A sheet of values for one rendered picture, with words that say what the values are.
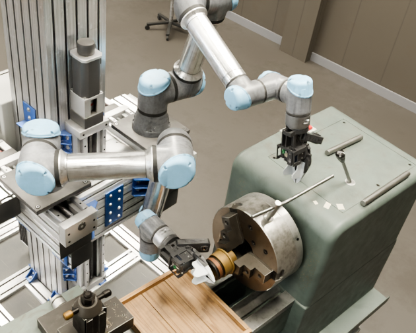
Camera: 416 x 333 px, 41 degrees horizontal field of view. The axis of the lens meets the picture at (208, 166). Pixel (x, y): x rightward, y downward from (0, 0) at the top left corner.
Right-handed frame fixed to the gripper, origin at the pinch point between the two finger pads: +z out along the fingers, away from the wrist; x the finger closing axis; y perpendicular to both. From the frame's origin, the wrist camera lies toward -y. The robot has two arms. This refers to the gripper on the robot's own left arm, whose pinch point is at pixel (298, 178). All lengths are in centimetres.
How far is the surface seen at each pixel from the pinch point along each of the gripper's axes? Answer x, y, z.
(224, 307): -5, 29, 42
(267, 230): 2.8, 17.2, 10.7
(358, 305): 5, -43, 81
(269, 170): -14.2, -1.7, 4.0
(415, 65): -120, -296, 69
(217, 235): -19.3, 18.2, 24.6
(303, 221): 5.6, 2.6, 12.9
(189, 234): -115, -45, 110
